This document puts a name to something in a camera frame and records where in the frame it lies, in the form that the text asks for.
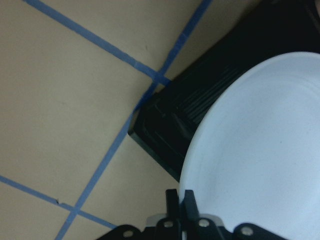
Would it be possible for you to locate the black dish rack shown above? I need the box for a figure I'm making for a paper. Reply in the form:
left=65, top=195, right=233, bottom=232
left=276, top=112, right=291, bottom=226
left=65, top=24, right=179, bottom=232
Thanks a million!
left=128, top=0, right=320, bottom=180

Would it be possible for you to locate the light blue round plate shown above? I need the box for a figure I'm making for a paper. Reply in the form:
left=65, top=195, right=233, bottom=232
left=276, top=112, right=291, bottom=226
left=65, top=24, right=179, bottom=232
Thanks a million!
left=179, top=52, right=320, bottom=240

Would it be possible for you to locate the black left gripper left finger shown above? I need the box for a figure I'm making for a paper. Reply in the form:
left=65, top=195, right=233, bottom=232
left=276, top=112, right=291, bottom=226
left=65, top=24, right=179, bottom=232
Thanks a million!
left=165, top=189, right=181, bottom=222

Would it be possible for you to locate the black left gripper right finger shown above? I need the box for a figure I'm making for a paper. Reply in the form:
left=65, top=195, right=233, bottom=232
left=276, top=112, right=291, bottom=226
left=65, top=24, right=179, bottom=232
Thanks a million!
left=183, top=189, right=200, bottom=222

